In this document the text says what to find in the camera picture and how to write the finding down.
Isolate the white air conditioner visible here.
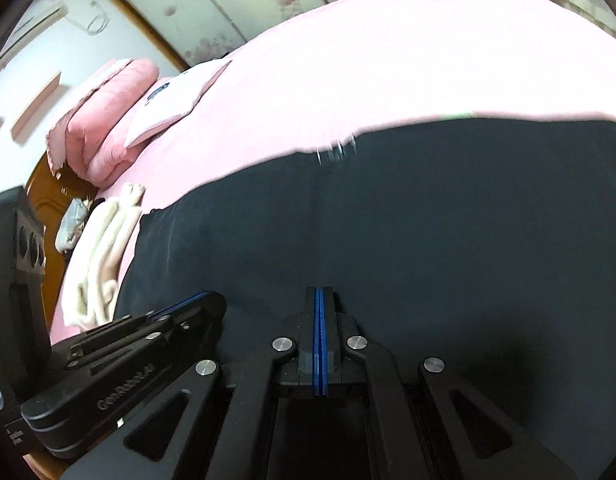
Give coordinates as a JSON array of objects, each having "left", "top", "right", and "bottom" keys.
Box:
[{"left": 0, "top": 0, "right": 68, "bottom": 61}]

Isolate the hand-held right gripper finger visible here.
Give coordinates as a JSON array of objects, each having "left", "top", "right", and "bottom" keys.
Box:
[
  {"left": 319, "top": 286, "right": 589, "bottom": 480},
  {"left": 60, "top": 286, "right": 319, "bottom": 480}
]

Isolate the pink bed blanket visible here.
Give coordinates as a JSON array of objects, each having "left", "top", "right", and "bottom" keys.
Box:
[{"left": 50, "top": 0, "right": 616, "bottom": 346}]

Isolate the white printed pillow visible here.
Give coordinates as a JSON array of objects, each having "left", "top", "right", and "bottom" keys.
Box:
[{"left": 124, "top": 60, "right": 233, "bottom": 148}]

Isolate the cream folded garment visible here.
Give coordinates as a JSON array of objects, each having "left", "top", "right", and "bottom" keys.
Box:
[{"left": 62, "top": 183, "right": 146, "bottom": 331}]

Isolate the black and green garment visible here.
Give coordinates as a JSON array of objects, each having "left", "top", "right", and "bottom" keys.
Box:
[{"left": 112, "top": 117, "right": 616, "bottom": 480}]

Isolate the white wall shelf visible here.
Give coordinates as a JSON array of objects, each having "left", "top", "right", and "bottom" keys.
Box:
[{"left": 10, "top": 72, "right": 61, "bottom": 138}]

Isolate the folded pink quilt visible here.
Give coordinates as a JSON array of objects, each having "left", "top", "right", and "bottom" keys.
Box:
[{"left": 46, "top": 58, "right": 161, "bottom": 188}]

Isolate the grey patterned cloth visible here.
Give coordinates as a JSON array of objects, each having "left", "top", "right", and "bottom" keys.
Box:
[{"left": 55, "top": 199, "right": 96, "bottom": 253}]

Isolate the wooden headboard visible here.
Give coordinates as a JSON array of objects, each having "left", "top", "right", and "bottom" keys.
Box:
[{"left": 25, "top": 155, "right": 103, "bottom": 331}]

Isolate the floral panel wardrobe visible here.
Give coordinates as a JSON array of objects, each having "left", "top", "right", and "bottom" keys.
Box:
[{"left": 90, "top": 0, "right": 429, "bottom": 68}]

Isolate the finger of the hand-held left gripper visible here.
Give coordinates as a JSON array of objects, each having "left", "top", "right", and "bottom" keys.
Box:
[
  {"left": 70, "top": 297, "right": 227, "bottom": 377},
  {"left": 52, "top": 290, "right": 221, "bottom": 358}
]

